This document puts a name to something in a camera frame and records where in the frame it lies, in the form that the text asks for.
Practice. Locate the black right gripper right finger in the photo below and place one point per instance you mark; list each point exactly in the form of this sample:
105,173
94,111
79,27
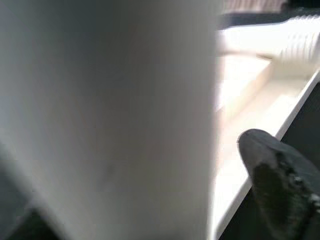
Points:
280,180

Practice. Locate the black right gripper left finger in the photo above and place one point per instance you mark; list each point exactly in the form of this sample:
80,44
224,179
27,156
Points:
17,222

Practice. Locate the white plastic table leg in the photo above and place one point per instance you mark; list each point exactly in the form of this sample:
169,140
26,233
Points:
305,17
112,100
297,52

